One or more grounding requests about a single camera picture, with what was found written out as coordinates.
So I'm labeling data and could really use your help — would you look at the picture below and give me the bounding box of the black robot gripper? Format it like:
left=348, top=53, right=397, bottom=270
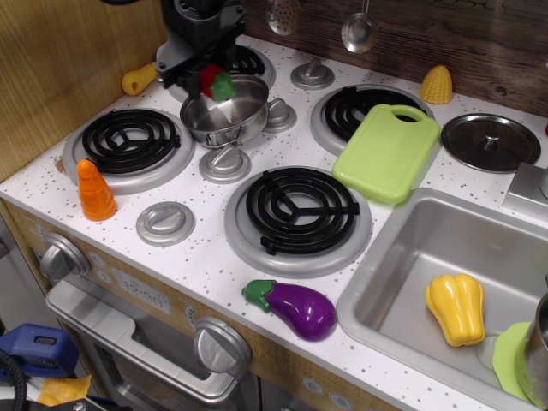
left=161, top=1, right=246, bottom=99

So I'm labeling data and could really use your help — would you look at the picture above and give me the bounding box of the red toy chili pepper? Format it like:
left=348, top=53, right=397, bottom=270
left=199, top=63, right=236, bottom=102

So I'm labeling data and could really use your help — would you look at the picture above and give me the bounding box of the small steel pot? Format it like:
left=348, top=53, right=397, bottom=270
left=180, top=74, right=269, bottom=148

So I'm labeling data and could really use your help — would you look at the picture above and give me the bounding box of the silver stove knob behind pot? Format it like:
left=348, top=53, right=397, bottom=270
left=263, top=98, right=297, bottom=134

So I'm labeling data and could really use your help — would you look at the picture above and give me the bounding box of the steel pot lid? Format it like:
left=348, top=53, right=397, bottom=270
left=440, top=113, right=541, bottom=174

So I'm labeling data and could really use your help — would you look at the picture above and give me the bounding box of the yellow toy bell pepper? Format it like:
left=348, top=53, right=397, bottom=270
left=424, top=273, right=485, bottom=348

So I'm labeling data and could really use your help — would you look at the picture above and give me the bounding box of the hanging perforated steel skimmer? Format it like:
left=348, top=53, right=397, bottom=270
left=266, top=0, right=301, bottom=36

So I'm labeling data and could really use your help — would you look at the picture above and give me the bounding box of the silver stove knob centre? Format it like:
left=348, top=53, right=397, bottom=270
left=199, top=146, right=252, bottom=184

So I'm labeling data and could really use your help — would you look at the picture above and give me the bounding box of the silver stove knob back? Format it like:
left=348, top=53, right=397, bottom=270
left=290, top=57, right=335, bottom=90

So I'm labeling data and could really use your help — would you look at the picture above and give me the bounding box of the front left black burner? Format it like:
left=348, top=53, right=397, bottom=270
left=63, top=109, right=194, bottom=195

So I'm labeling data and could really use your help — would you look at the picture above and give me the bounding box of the back right black burner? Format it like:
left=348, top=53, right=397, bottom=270
left=310, top=85, right=434, bottom=156

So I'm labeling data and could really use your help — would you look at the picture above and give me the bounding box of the hanging steel ladle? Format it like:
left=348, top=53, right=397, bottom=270
left=341, top=1, right=378, bottom=54

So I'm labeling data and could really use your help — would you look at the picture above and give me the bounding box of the silver stove knob front left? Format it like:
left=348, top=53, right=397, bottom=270
left=136, top=201, right=195, bottom=247

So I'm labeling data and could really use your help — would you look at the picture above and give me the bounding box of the orange toy carrot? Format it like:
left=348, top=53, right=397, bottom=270
left=76, top=159, right=117, bottom=221

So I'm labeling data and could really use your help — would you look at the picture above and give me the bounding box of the front right black burner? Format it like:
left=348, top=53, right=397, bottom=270
left=224, top=166, right=372, bottom=278

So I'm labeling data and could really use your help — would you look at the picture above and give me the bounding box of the green plastic cutting board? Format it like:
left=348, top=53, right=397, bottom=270
left=331, top=104, right=440, bottom=204

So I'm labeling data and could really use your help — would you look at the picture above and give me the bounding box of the yellow toy corn cob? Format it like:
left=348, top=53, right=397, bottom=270
left=419, top=65, right=453, bottom=104

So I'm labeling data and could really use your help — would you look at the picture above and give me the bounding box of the silver oven dial left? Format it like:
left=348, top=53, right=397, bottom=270
left=40, top=233, right=91, bottom=281

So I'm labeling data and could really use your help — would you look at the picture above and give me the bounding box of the silver oven dial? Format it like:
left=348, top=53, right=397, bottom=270
left=40, top=233, right=91, bottom=281
left=193, top=316, right=252, bottom=376

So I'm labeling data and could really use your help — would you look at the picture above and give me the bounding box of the purple toy eggplant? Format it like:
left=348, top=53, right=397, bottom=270
left=241, top=280, right=337, bottom=342

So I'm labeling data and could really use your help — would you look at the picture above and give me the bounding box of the silver sink basin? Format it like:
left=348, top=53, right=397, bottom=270
left=337, top=189, right=547, bottom=410

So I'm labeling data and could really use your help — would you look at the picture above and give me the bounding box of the silver oven dial right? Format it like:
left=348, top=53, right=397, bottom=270
left=193, top=316, right=252, bottom=376

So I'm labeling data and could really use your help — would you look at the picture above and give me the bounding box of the blue clamp tool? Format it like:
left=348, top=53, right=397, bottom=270
left=1, top=324, right=80, bottom=378

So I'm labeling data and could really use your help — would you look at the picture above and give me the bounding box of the grey faucet base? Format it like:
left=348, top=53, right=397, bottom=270
left=503, top=163, right=548, bottom=222

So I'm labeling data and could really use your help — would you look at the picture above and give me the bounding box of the yellow cloth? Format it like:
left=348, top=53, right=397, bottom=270
left=36, top=376, right=92, bottom=407

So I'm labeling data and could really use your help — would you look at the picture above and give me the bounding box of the green plastic plate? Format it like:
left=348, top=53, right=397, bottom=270
left=492, top=322, right=531, bottom=403

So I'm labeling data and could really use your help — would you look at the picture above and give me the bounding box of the steel cup in sink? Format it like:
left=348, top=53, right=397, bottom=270
left=515, top=294, right=547, bottom=410

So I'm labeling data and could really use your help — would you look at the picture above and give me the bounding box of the yellow toy handle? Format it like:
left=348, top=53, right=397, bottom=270
left=121, top=62, right=158, bottom=96

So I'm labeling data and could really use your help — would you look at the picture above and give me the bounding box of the silver oven door handle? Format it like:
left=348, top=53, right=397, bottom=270
left=46, top=281, right=247, bottom=410

